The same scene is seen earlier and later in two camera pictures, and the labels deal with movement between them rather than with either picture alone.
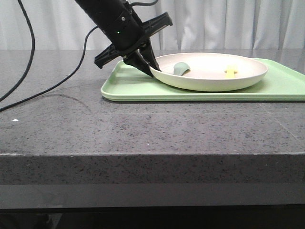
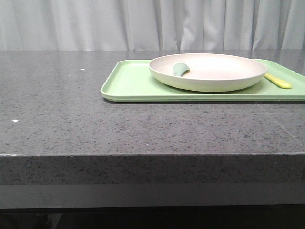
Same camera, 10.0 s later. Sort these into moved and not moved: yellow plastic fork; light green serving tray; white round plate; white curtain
Moved: yellow plastic fork
Not moved: white curtain; white round plate; light green serving tray
